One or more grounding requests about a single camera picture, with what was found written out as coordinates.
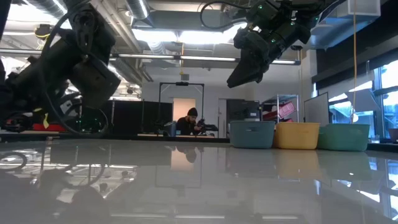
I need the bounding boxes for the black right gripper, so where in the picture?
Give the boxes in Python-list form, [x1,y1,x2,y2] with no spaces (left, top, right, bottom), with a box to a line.
[226,0,336,89]

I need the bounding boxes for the dark teal plastic bin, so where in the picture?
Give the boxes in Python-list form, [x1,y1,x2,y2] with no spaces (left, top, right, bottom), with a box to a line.
[229,120,276,149]

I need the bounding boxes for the yellow plastic bin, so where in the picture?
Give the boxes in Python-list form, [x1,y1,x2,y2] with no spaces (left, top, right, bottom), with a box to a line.
[272,122,321,150]

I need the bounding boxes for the mint green plastic bin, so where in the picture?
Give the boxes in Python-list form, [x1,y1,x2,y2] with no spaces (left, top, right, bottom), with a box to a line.
[317,123,371,152]

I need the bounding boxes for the flat red box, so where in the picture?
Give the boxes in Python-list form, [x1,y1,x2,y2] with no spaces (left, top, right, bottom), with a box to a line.
[32,123,67,133]

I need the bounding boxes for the dark cabinet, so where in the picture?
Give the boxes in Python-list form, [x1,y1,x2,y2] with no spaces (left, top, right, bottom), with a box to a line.
[226,99,261,122]

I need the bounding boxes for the long ceiling light bar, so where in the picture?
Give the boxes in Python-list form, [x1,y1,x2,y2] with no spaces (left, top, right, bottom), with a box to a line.
[180,55,301,66]
[0,49,180,60]

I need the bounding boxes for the metal shelf rack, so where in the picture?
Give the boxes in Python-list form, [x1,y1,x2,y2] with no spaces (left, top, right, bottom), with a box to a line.
[261,94,301,123]

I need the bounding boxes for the red plastic storage bins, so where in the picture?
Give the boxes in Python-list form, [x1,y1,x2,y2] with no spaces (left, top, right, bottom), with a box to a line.
[262,101,296,123]

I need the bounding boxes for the grey panel on stand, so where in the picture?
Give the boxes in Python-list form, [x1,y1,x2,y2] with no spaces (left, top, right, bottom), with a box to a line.
[303,91,330,127]

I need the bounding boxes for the pale lit doorway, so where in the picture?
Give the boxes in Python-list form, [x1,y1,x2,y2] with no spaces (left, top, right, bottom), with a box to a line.
[173,98,197,122]

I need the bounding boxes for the person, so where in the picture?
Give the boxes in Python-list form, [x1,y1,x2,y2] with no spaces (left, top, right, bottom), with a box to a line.
[176,107,203,137]

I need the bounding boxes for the light blue ceiling panel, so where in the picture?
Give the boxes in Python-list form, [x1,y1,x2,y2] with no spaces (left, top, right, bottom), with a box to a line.
[310,0,382,50]

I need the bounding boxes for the black screen panels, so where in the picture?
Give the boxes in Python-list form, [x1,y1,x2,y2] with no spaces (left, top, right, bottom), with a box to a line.
[99,99,174,138]

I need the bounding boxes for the grey hanging panel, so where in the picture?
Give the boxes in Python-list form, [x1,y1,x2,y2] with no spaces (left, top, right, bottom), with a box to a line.
[344,88,382,113]

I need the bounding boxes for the wooden background table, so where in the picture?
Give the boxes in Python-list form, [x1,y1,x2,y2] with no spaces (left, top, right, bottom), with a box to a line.
[136,133,216,139]

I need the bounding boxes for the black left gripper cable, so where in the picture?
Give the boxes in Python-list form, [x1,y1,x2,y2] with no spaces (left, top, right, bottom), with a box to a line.
[40,12,109,139]

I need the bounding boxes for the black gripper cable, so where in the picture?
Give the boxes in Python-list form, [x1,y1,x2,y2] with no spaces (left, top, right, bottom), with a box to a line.
[40,12,109,139]
[200,0,249,31]

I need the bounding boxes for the yellow black ceiling cord reel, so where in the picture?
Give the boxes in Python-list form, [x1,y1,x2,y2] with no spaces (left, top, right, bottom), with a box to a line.
[34,24,52,40]

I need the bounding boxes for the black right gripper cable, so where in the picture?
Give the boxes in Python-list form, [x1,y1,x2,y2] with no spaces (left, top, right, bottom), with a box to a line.
[200,0,249,31]

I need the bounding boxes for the silver ventilation duct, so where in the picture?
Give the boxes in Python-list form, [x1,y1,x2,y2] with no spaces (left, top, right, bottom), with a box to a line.
[124,0,150,20]
[23,0,153,83]

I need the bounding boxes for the black aluminium table frame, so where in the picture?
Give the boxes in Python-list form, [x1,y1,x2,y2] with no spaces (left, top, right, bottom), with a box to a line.
[0,130,398,153]

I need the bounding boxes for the black metal stand frame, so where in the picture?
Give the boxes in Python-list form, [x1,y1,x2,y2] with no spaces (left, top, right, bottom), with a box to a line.
[158,82,205,138]

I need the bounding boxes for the yellow hanging cable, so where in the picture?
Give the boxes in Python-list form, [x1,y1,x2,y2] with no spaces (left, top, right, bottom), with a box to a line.
[352,0,359,124]

